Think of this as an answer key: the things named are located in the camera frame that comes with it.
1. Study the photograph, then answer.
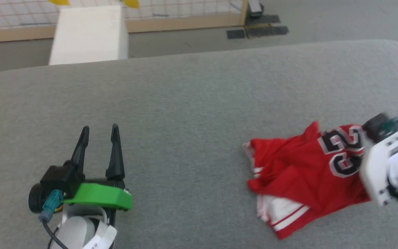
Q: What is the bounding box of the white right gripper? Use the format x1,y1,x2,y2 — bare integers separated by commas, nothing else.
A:
358,131,398,207

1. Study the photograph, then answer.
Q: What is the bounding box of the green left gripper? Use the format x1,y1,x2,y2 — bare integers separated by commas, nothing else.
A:
62,123,133,212

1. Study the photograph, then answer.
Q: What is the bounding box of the red white basketball jersey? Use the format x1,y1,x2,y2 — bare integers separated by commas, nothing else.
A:
242,120,373,240

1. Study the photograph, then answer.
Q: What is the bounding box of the grey fabric sofa cushion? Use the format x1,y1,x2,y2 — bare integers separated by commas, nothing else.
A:
0,39,398,249

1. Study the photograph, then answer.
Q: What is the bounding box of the white box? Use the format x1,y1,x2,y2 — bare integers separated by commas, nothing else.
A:
48,5,130,66

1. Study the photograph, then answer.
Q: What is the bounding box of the lemon-patterned grid screen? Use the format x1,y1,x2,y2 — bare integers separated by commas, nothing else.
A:
0,0,248,44

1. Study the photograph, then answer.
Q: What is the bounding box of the long black floor mat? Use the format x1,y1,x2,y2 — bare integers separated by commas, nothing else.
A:
246,26,290,37
246,14,281,24

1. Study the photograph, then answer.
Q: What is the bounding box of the grey metal partition foot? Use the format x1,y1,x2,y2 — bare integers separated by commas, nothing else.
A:
247,0,264,17

